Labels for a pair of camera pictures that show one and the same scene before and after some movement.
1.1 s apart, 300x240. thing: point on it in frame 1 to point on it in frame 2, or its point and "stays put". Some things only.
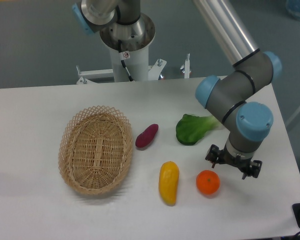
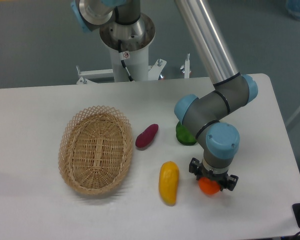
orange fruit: (208, 182) stays put
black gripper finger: (212, 154) to (194, 167)
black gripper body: (240, 163) to (221, 177)
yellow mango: (168, 177) stays put
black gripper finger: (255, 167) to (232, 180)
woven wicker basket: (95, 148) stays put
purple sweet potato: (145, 138) stays put
